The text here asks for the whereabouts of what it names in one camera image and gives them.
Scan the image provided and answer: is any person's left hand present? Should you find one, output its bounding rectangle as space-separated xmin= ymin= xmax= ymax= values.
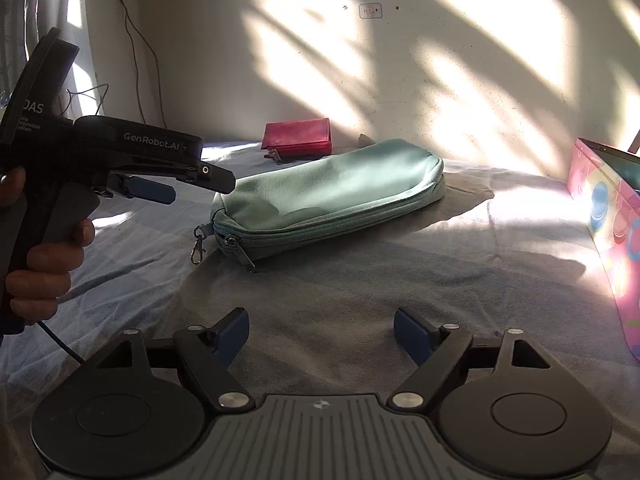
xmin=1 ymin=167 xmax=100 ymax=335

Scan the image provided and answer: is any teal zipper pouch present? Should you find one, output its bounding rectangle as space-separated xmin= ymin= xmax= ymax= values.
xmin=191 ymin=139 xmax=445 ymax=271

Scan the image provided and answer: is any pink macaron biscuit tin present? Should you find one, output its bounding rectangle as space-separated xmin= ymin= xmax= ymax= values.
xmin=566 ymin=138 xmax=640 ymax=356

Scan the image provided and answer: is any red wallet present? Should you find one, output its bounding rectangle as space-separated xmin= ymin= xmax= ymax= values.
xmin=262 ymin=118 xmax=333 ymax=160

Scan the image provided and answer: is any black hanging wire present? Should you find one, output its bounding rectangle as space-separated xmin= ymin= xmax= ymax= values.
xmin=64 ymin=0 xmax=170 ymax=131

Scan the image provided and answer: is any white wall socket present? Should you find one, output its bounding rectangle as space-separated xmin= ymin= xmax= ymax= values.
xmin=358 ymin=2 xmax=383 ymax=20

